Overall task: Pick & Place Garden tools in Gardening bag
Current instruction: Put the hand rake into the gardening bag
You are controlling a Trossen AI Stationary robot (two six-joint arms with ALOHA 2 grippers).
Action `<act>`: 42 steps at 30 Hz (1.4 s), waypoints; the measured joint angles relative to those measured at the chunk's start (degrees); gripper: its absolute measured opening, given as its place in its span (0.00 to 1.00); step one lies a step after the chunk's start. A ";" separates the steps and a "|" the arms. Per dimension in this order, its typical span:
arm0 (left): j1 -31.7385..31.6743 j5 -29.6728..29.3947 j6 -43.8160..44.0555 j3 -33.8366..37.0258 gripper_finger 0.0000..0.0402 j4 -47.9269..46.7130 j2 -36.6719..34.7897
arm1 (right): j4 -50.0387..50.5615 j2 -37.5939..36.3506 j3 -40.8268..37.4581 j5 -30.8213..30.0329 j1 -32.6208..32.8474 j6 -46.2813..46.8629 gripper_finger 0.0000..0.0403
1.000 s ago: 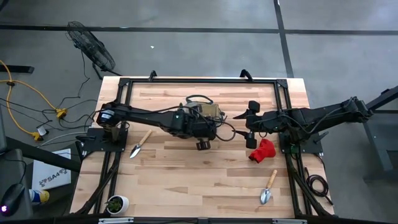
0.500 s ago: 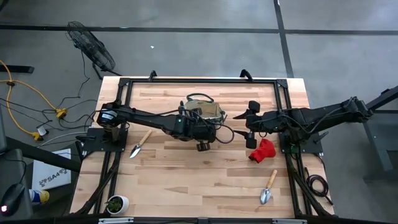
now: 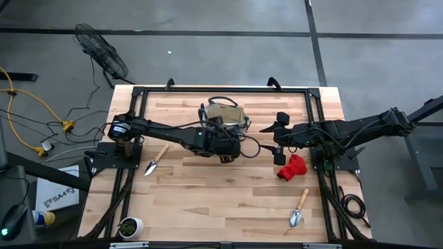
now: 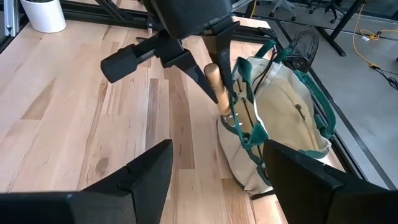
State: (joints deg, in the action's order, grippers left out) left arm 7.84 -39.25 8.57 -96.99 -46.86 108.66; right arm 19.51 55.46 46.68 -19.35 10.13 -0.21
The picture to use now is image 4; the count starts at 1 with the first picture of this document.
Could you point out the silver aluminium bracket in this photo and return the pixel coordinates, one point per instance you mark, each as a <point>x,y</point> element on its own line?
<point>12,18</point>

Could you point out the beige green gardening bag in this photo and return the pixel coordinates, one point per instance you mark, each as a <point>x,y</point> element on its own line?
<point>280,118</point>

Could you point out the black floor fan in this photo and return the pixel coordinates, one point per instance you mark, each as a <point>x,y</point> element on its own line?
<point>303,49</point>

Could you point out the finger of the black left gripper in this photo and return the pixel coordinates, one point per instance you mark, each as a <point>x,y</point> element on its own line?
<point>189,67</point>
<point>224,49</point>

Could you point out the small plant white pot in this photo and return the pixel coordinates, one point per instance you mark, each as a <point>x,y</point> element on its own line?
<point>43,17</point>

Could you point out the black floor stand foot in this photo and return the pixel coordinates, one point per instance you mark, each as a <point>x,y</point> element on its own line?
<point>337,43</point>

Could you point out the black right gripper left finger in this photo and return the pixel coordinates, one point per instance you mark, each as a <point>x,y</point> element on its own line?
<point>140,193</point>

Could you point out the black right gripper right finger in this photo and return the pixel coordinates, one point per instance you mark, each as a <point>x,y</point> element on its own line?
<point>304,193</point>

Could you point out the office chair base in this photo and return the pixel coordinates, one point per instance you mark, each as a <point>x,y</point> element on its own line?
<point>325,9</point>
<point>281,7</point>

